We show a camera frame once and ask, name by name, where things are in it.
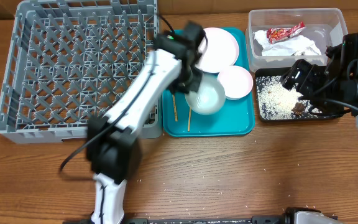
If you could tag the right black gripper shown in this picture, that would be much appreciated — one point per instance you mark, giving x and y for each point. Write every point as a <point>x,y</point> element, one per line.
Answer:
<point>299,76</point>

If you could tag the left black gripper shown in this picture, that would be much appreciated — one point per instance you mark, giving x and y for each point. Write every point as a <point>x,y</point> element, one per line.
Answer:
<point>197,76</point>

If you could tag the wooden chopstick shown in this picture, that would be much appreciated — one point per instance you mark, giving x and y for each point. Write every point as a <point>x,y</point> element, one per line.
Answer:
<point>189,119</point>
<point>175,107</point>

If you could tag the grey-white bowl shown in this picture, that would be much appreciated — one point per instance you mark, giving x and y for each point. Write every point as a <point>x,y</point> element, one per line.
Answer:
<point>209,98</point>

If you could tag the brown food scrap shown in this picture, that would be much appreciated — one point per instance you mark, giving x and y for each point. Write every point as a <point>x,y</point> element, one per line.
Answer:
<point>299,109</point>

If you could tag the large white round plate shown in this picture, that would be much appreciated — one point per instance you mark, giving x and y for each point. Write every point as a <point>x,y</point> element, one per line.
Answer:
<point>221,50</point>

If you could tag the white napkin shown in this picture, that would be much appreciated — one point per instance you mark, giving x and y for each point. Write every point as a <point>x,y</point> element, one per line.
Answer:
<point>295,46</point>

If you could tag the pink bowl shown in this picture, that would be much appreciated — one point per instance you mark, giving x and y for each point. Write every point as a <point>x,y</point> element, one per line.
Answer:
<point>236,81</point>

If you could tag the red snack wrapper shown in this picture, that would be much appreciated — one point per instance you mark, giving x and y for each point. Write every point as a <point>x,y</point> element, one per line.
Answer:
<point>280,34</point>

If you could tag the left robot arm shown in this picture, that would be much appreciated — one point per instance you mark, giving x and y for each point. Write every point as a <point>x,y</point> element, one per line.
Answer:
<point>112,145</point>

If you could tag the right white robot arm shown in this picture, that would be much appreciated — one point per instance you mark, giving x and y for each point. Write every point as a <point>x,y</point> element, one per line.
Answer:
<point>333,90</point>

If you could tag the clear plastic waste bin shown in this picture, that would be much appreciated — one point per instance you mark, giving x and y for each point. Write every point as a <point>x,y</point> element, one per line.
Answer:
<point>324,26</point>

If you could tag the grey plastic dishwasher rack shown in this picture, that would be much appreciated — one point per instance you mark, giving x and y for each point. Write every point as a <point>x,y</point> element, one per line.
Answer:
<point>68,61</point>

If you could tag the black rectangular tray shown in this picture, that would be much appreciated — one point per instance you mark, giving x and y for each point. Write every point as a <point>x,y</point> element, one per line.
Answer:
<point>259,93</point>

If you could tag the teal plastic serving tray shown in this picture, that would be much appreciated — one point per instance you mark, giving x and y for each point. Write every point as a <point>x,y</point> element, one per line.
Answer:
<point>236,117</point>

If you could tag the brown cardboard backdrop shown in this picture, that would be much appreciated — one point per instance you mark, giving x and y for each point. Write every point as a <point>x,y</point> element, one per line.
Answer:
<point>174,7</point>

